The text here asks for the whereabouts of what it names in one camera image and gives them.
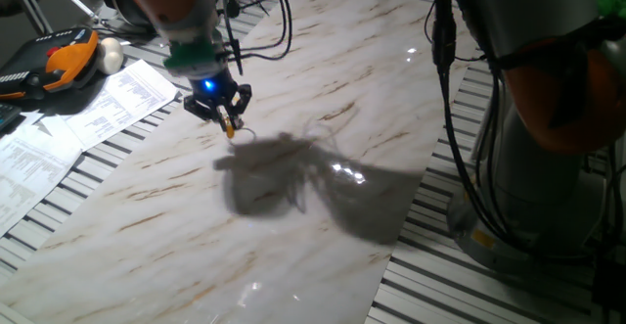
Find silver metal rod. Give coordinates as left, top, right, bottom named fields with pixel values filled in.
left=46, top=0, right=103, bottom=24

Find slanted aluminium frame post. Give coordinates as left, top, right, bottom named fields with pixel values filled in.
left=4, top=0, right=53, bottom=35

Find green gripper mount flange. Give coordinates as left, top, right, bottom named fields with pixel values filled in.
left=163, top=37, right=227, bottom=79

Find orange black teach pendant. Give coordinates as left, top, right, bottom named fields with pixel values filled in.
left=0, top=25, right=100, bottom=103

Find printed white paper sheet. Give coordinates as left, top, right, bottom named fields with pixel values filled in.
left=65, top=59, right=180, bottom=152
left=0, top=111, right=85, bottom=238

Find thick black cable bundle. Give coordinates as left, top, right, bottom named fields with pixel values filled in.
left=424, top=0, right=519, bottom=252

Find yellow plastic bubble wand ring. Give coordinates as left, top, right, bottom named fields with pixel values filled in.
left=220, top=104, right=259, bottom=144

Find white bone-shaped toy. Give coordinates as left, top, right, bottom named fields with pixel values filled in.
left=95, top=37, right=125, bottom=75

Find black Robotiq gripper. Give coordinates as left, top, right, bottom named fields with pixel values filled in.
left=183, top=71, right=253, bottom=132

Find black computer keyboard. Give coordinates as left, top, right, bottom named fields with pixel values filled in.
left=0, top=102, right=23, bottom=134

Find thin black gripper cables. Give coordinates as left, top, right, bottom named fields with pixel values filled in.
left=219, top=0, right=294, bottom=76

